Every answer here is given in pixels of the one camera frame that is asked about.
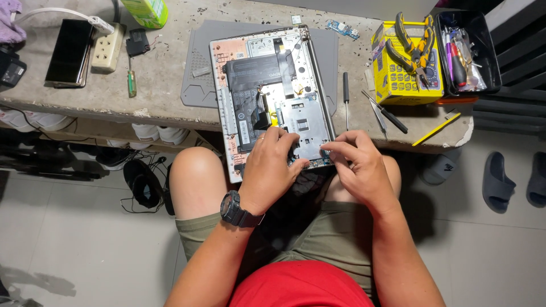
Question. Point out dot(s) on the person's left hand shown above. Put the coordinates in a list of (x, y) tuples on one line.
[(264, 170)]

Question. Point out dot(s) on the person's right hand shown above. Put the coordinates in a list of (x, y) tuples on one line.
[(367, 175)]

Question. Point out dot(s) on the silver laptop chassis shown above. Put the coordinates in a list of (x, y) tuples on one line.
[(298, 115)]

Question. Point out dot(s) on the person's right leg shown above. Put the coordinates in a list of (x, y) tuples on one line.
[(386, 170)]

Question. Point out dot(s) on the person's leg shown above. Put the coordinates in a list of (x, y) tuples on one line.
[(386, 170), (196, 183)]

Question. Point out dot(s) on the dark cloth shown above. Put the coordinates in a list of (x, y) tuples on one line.
[(309, 181)]

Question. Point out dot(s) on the black wristwatch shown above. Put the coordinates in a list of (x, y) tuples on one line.
[(234, 211)]

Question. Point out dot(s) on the metal tweezers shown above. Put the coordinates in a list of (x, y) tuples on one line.
[(379, 121)]

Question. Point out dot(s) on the person's left leg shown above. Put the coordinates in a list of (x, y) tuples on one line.
[(196, 183)]

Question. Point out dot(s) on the olive green shorts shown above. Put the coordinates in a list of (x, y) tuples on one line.
[(332, 238)]

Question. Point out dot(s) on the grey slide sandal with logo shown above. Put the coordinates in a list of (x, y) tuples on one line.
[(441, 168)]

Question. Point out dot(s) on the yellow pry stick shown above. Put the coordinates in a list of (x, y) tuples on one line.
[(435, 130)]

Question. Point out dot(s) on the slim black precision screwdriver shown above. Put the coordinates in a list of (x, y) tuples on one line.
[(346, 87)]

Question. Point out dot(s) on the clear plastic piece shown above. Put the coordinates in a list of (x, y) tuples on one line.
[(369, 79)]

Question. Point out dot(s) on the yellow multimeter box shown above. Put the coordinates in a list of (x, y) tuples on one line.
[(396, 81)]

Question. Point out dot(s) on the black laptop battery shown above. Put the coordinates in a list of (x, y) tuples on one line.
[(251, 72)]

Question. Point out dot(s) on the grey repair mat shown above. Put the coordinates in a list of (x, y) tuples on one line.
[(196, 89)]

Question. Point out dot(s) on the small white plastic strip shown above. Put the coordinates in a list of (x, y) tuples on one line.
[(201, 71)]

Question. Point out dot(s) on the red shirt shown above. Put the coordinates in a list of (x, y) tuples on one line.
[(298, 285)]

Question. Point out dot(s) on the yellow black cutting pliers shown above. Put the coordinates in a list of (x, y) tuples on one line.
[(399, 57)]

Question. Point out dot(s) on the black shoe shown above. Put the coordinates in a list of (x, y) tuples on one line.
[(143, 183)]

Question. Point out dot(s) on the dark blue slide sandal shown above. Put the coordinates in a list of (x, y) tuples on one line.
[(497, 183), (537, 181)]

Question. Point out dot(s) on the yellow black long-nose pliers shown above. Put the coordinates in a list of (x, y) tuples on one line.
[(416, 44)]

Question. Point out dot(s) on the small blue circuit board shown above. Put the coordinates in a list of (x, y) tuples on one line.
[(342, 29)]

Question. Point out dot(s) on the black tool tray with tools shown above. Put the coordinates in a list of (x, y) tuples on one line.
[(490, 55)]

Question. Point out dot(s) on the black laptop speaker module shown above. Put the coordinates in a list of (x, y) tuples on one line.
[(138, 41)]

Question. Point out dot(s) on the black slatted crate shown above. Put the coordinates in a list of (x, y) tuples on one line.
[(520, 64)]

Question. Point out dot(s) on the green plastic bottle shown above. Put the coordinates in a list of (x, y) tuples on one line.
[(147, 10)]

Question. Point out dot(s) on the white power strip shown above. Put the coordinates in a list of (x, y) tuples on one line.
[(107, 47)]

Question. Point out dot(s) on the black smartphone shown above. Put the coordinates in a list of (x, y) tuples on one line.
[(70, 53)]

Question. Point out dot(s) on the purple cloth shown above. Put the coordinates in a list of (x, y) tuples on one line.
[(9, 21)]

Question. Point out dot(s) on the black camera device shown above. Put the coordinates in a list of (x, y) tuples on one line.
[(10, 68)]

